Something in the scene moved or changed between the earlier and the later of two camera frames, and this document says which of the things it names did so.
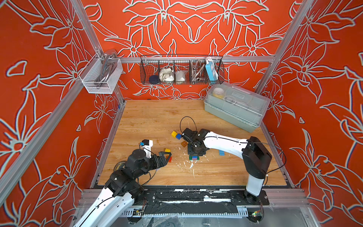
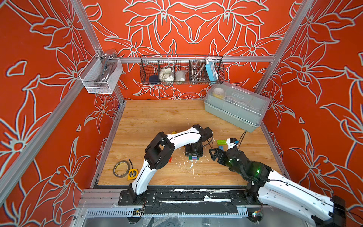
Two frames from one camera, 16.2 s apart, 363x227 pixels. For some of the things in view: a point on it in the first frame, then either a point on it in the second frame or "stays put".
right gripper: [201, 153] → [221, 156]
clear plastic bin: [100, 75] stays put
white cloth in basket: [166, 74] stays put
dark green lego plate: [190, 158] stays put
